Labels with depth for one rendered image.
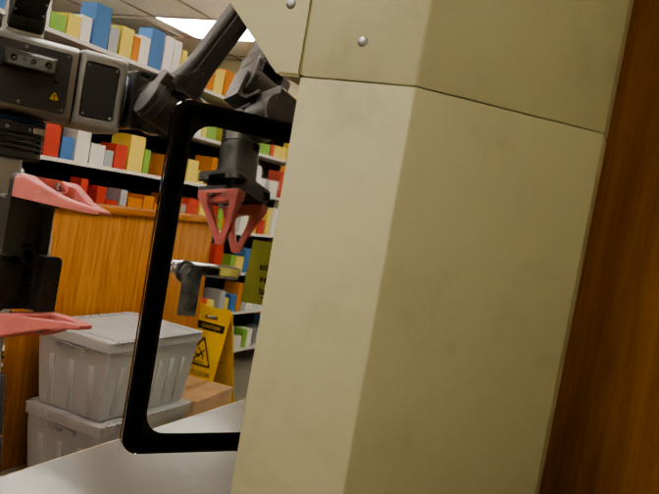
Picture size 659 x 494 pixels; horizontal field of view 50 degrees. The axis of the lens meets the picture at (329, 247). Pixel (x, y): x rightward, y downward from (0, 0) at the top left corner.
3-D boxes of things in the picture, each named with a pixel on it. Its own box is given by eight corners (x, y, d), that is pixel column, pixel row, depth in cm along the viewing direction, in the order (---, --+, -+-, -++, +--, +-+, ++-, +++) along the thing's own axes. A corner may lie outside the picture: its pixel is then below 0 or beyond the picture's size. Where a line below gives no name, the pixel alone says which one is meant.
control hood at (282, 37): (413, 136, 92) (427, 60, 92) (298, 75, 63) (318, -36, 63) (334, 127, 97) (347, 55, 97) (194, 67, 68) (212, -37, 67)
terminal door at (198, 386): (348, 447, 94) (401, 149, 92) (119, 455, 78) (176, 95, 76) (345, 445, 94) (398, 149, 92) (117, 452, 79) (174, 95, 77)
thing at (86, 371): (194, 401, 323) (206, 330, 321) (99, 428, 268) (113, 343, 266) (124, 377, 340) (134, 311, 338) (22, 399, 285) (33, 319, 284)
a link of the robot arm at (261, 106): (277, 106, 112) (236, 72, 108) (325, 84, 104) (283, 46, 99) (250, 167, 107) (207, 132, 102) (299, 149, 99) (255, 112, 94)
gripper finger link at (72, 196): (78, 182, 56) (-1, 170, 60) (65, 270, 56) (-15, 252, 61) (136, 193, 63) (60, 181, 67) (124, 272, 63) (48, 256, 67)
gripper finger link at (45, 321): (65, 268, 56) (-15, 250, 61) (50, 356, 57) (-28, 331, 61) (124, 271, 63) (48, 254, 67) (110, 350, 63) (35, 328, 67)
